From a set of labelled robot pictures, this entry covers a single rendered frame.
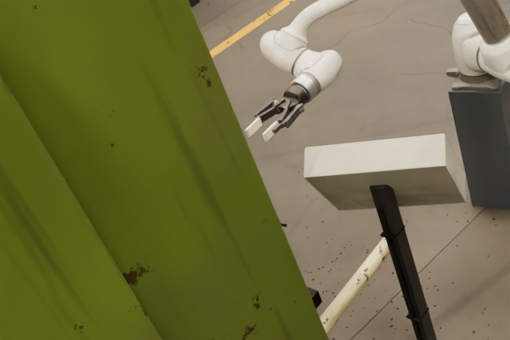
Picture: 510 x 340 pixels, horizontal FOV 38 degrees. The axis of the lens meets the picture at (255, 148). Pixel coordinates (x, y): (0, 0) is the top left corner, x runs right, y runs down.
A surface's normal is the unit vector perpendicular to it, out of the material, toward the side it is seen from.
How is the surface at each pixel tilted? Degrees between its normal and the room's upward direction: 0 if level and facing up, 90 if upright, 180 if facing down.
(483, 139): 90
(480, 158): 90
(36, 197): 90
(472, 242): 0
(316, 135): 0
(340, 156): 30
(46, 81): 90
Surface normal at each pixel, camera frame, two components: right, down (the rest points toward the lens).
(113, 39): 0.72, 0.18
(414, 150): -0.40, -0.36
